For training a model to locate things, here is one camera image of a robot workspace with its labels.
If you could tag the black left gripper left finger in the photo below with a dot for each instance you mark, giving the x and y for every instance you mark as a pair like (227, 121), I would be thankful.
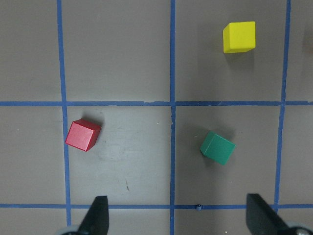
(96, 221)

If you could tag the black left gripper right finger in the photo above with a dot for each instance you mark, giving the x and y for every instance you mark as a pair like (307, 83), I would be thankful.
(261, 219)

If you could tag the red wooden block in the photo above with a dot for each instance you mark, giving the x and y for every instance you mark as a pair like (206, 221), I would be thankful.
(83, 134)

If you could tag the green wooden block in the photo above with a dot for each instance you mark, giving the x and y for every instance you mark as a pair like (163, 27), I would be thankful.
(217, 148)

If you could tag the yellow wooden block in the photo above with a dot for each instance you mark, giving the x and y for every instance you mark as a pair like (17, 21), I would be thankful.
(239, 37)

